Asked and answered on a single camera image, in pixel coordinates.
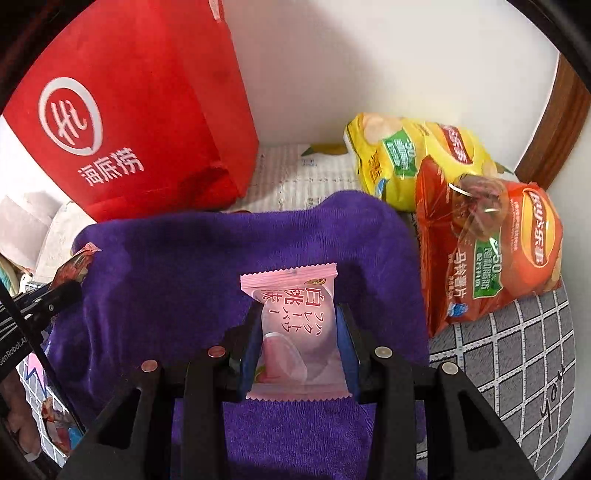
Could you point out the white printed packet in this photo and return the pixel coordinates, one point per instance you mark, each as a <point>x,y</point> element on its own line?
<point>300,184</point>

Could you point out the yellow chips bag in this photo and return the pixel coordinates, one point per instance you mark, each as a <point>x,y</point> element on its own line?
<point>392,157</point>

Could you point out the orange chips bag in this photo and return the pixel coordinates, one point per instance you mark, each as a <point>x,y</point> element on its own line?
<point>485,258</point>

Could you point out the pale pink plastic bag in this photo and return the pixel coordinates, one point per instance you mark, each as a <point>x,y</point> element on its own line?
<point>23,221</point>

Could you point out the wooden door frame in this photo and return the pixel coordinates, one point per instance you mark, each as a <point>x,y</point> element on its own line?
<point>558,124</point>

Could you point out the grey checked bed sheet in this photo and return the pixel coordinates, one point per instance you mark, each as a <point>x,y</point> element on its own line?
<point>508,369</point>

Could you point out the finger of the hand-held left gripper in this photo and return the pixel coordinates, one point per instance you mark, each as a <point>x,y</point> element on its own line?
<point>55,300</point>

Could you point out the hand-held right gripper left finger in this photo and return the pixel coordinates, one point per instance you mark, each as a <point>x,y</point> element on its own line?
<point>249,355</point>

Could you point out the purple towel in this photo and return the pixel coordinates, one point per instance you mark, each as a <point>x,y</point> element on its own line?
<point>175,277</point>

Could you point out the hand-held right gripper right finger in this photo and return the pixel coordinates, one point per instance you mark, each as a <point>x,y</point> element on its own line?
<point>347,355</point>

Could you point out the brown panda snack packet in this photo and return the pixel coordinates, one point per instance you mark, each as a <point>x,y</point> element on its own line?
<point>74,265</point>

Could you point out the red paper bag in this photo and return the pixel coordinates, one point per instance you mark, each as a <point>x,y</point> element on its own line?
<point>138,92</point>

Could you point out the pink peach snack packet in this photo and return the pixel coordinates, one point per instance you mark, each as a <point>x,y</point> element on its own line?
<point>295,332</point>

